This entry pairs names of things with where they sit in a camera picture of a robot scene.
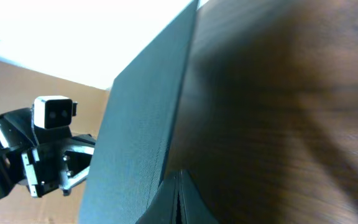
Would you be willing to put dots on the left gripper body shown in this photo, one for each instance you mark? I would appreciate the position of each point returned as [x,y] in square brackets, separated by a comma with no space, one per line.
[43,160]

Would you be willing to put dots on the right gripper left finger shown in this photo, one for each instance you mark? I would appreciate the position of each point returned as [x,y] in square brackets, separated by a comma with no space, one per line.
[162,209]

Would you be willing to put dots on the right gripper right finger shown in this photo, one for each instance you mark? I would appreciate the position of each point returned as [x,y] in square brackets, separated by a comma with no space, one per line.
[192,206]

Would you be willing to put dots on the dark green gift box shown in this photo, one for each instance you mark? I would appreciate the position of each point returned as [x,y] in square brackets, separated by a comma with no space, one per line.
[133,142]

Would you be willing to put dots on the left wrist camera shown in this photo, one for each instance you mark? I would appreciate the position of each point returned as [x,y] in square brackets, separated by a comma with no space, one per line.
[53,111]

